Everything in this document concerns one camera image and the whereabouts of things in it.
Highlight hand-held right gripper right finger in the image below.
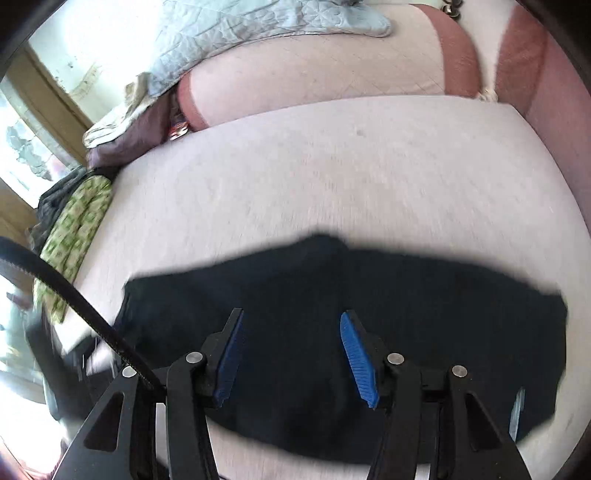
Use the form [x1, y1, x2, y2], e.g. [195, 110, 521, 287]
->
[340, 309, 532, 480]

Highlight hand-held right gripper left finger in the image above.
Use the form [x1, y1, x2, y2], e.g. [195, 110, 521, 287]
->
[60, 308, 245, 480]

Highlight black pants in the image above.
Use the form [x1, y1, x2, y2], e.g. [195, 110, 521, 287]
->
[112, 234, 570, 466]

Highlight white bed sheet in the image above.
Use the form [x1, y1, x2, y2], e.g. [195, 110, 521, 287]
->
[32, 95, 583, 480]

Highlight green patterned cloth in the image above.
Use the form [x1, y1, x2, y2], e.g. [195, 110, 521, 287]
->
[33, 178, 114, 324]

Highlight purple cloth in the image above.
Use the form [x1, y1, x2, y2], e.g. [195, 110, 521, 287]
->
[88, 90, 185, 169]

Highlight pink pillow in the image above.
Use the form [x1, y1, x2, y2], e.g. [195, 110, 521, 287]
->
[178, 4, 485, 134]
[493, 7, 583, 153]

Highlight light blue quilted blanket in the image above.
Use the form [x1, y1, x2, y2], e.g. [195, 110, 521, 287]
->
[139, 0, 394, 95]

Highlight black braided cable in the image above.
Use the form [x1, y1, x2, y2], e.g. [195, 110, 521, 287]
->
[0, 236, 167, 397]

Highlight wooden window frame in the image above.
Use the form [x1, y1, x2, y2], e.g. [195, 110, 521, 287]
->
[0, 44, 93, 259]

